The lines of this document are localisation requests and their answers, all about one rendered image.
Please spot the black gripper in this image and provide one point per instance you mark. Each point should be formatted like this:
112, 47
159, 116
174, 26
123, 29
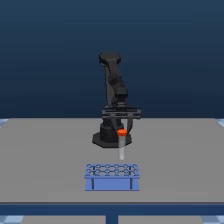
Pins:
121, 111

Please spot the clear tube with orange cap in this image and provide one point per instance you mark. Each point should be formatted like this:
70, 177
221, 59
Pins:
122, 144

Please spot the dark six-joint robot arm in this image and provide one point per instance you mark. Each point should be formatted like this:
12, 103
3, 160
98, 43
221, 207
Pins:
112, 76

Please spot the blue tube rack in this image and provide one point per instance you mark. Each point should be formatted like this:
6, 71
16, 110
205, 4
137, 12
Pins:
111, 177

